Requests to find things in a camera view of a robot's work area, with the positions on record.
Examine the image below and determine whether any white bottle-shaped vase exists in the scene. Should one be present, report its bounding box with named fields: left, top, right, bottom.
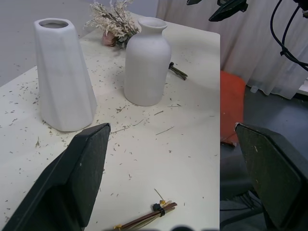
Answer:
left=124, top=17, right=172, bottom=107

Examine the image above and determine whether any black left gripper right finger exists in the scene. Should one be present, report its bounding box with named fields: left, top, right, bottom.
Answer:
left=235, top=122, right=308, bottom=231

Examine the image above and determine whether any white curtain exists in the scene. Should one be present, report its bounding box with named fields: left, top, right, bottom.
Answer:
left=155, top=0, right=308, bottom=99

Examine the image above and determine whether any orange chair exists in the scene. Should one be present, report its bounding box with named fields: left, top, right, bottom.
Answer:
left=220, top=70, right=246, bottom=145

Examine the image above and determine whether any tall white faceted vase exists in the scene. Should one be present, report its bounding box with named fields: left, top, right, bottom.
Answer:
left=33, top=18, right=98, bottom=132

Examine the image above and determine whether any dried white flower bouquet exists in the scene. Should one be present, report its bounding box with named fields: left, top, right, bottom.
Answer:
left=83, top=0, right=189, bottom=81

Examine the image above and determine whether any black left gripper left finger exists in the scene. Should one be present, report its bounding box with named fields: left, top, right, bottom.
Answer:
left=0, top=122, right=111, bottom=231

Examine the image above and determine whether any bundle of stems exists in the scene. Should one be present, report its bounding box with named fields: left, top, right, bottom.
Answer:
left=113, top=189, right=178, bottom=231

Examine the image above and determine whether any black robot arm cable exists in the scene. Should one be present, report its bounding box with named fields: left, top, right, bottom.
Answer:
left=269, top=0, right=308, bottom=71

